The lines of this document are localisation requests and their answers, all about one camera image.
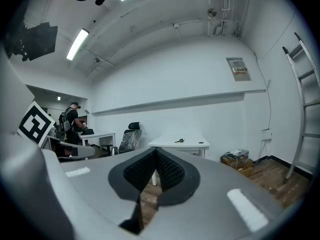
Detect white office desk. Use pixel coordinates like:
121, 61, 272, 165
78, 131, 117, 150

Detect white ceiling pipes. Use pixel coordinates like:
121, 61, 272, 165
206, 0, 252, 38

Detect black chest-mounted monitor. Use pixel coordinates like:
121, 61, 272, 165
4, 21, 59, 63

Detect plastic-wrapped black office chair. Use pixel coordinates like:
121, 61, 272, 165
118, 121, 143, 155

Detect grey electronic device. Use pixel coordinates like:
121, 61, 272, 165
225, 148, 250, 160

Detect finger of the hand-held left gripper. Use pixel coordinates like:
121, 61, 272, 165
58, 139, 97, 160

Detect black wall cable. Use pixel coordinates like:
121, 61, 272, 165
253, 50, 273, 130

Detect white wall socket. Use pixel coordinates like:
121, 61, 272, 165
260, 128, 273, 141

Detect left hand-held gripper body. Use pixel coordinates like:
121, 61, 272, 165
16, 100, 63, 161

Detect cardboard boxes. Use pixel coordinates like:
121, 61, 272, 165
220, 153, 254, 177

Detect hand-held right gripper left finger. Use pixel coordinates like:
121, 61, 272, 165
61, 146, 158, 240

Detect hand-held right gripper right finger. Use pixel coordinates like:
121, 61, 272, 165
139, 147, 285, 240

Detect aluminium ladder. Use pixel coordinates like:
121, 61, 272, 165
281, 32, 320, 183

